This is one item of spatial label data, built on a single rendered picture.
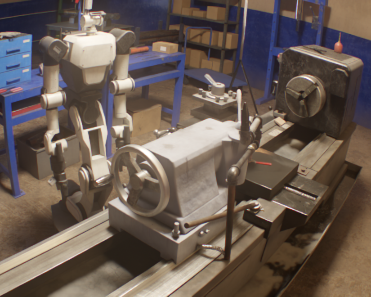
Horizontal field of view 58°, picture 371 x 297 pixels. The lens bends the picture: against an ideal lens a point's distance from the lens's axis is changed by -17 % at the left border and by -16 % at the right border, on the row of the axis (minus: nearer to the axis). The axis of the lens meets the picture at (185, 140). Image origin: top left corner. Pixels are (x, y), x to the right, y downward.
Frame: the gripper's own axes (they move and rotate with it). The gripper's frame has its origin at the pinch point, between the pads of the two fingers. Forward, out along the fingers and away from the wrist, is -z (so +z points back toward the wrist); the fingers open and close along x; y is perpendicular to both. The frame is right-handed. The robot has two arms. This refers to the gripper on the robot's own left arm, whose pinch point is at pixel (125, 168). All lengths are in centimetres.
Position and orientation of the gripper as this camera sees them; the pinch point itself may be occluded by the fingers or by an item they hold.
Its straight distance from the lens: 229.9
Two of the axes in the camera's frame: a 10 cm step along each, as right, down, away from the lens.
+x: 6.7, 1.7, -7.2
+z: -0.4, -9.6, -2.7
